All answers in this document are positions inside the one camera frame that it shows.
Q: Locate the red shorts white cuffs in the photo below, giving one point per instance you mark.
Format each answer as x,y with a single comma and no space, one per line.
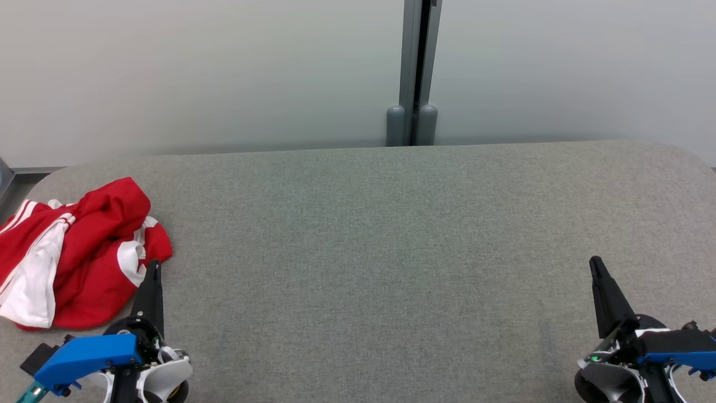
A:
106,224

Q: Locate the grey partition post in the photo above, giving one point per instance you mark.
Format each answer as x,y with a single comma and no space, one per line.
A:
410,56

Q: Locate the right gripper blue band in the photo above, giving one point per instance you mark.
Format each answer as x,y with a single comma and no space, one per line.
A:
671,358

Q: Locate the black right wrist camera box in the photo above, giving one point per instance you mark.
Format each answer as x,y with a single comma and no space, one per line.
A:
693,326

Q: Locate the red basketball jersey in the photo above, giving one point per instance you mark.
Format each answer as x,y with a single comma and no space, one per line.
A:
28,280

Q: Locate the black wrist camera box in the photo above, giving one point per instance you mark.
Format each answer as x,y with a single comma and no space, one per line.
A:
39,358
693,326

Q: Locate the grey cylindrical post foot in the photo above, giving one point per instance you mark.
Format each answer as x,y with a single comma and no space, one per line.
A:
395,126
427,126

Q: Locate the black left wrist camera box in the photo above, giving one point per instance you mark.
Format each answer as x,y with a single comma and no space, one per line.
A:
39,358

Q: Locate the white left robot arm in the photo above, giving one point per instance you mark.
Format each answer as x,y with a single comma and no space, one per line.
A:
168,376

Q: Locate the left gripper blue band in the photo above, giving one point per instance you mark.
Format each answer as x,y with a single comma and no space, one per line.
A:
84,358

